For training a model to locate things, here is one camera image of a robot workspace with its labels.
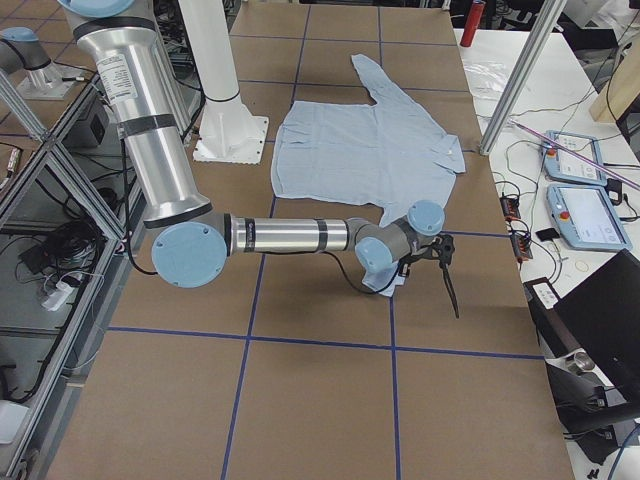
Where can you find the aluminium frame post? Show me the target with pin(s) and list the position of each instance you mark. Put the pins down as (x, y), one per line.
(527, 59)

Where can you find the clear plastic bag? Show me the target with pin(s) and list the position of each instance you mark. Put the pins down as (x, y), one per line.
(487, 79)

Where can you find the red cylindrical bottle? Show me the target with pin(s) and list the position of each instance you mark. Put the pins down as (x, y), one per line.
(472, 23)

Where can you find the light blue button-up shirt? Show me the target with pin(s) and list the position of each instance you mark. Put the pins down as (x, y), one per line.
(390, 153)

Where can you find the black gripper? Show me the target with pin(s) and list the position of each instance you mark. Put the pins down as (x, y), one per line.
(449, 285)

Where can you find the black laptop computer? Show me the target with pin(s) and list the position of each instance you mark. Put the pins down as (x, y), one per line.
(592, 334)

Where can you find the aluminium frame rack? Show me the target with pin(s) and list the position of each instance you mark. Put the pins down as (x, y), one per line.
(63, 217)

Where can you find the lower blue teach pendant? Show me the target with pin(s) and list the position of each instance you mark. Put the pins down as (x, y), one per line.
(585, 218)

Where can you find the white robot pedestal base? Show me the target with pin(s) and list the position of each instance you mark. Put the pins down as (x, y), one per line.
(228, 131)

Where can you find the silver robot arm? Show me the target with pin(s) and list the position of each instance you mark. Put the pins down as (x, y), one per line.
(21, 50)
(192, 241)

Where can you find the white power strip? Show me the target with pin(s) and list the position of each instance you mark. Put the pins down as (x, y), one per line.
(54, 300)

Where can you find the upper blue teach pendant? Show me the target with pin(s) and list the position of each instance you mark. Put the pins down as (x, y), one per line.
(562, 166)

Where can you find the blue teach pendant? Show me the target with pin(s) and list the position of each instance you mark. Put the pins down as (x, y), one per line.
(585, 218)
(562, 166)

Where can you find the orange circuit board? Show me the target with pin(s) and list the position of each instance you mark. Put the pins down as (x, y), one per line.
(510, 208)

